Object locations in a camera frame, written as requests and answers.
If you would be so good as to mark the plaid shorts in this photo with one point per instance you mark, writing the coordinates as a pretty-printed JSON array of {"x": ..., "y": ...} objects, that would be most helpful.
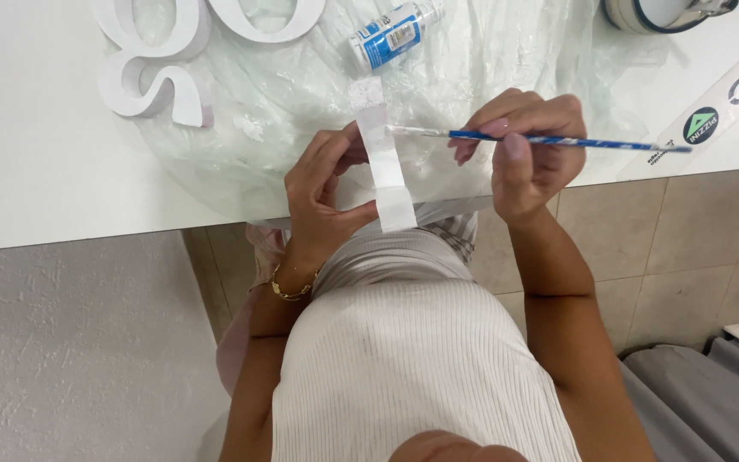
[{"x": 453, "y": 231}]

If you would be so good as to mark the pink cloth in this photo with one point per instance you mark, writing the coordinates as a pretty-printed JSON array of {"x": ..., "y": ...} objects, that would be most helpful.
[{"x": 241, "y": 346}]

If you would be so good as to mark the grey fabric seat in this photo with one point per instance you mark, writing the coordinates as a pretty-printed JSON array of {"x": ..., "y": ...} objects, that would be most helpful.
[{"x": 703, "y": 404}]

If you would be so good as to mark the person's left hand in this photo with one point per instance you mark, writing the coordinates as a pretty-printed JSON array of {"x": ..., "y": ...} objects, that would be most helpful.
[{"x": 312, "y": 192}]

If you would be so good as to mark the white round container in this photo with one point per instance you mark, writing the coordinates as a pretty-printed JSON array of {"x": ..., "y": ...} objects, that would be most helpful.
[{"x": 652, "y": 13}]

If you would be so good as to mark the transparent plastic ruler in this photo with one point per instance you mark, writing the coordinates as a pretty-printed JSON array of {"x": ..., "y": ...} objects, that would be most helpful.
[{"x": 709, "y": 112}]

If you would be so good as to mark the clear plastic sheet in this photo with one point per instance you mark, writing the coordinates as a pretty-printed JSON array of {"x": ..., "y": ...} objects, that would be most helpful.
[{"x": 292, "y": 128}]

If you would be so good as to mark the white painted wooden strip piece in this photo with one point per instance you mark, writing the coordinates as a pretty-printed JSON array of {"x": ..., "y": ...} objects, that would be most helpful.
[{"x": 383, "y": 160}]

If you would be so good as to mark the paint bottle with blue label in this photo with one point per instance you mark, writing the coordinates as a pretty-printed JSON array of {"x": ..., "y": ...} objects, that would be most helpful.
[{"x": 390, "y": 35}]

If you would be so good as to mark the white wooden curvy letter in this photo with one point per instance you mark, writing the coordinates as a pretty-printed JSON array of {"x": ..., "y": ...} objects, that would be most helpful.
[{"x": 151, "y": 64}]

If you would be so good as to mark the white ribbed top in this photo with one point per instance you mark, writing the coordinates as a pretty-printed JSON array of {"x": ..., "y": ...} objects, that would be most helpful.
[{"x": 408, "y": 359}]

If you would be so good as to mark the person's right hand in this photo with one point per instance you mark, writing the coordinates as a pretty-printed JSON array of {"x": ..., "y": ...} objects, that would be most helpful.
[{"x": 546, "y": 173}]

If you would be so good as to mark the white wooden round letter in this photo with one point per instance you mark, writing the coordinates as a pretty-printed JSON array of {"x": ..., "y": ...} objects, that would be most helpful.
[{"x": 279, "y": 25}]

